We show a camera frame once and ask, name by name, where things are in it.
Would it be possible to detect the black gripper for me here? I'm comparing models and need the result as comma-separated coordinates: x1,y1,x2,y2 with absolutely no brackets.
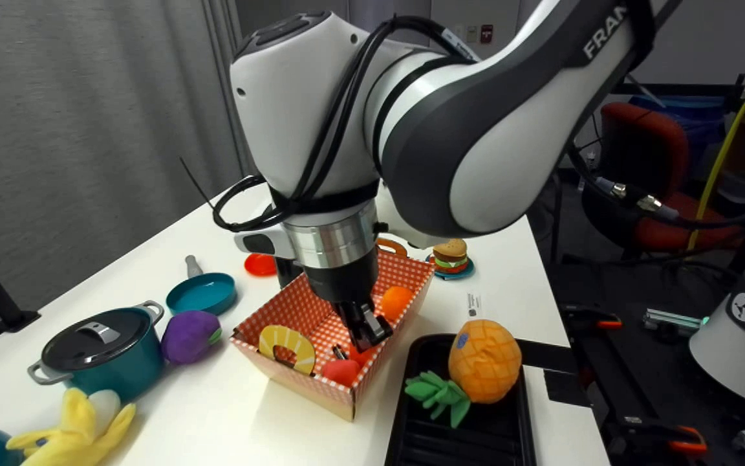
302,251,396,351

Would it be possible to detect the orange checkered cardboard box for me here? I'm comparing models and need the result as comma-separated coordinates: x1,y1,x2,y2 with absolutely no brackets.
230,249,437,421

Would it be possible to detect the orange pineapple plush toy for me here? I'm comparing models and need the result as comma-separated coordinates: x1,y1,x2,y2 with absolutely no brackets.
403,319,525,433

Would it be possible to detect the orange toy ball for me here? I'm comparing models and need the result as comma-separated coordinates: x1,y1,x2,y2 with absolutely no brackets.
379,284,418,322

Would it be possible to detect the red toy ball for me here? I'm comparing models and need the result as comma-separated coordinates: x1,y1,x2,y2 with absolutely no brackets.
318,356,365,387

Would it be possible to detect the yellow pineapple slice toy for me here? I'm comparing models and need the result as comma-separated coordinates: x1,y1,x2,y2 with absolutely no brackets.
255,322,318,376

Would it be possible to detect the toy burger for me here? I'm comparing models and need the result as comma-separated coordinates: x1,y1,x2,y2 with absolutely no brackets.
432,237,472,277

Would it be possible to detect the red toy plate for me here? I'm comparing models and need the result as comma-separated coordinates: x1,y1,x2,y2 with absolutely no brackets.
244,251,280,278

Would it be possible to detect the black oven tray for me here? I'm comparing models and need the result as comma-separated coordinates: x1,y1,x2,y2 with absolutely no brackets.
387,330,539,466

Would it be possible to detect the teal toy pan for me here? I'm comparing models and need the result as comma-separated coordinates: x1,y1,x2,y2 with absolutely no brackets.
163,254,240,319

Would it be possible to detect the purple plush fruit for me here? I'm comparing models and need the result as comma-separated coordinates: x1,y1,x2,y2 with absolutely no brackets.
160,307,225,368

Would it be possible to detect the yellow banana plush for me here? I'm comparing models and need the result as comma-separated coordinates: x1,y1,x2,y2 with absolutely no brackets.
5,385,141,466

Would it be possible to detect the small teal saucer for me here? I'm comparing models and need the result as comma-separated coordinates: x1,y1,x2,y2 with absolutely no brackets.
429,256,476,282

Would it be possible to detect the orange black clamp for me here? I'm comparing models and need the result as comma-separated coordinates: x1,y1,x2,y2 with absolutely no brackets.
561,304,626,335
613,412,711,460

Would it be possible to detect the teal pot with lid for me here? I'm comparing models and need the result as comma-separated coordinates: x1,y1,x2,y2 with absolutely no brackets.
27,298,169,404

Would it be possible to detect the red chair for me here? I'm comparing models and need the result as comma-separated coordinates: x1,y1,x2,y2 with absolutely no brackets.
600,101,745,254

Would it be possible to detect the black connector cable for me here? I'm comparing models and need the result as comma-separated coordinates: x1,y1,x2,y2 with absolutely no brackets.
577,163,745,232

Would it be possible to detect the yellow cable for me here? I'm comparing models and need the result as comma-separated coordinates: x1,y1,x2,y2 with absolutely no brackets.
687,36,745,254

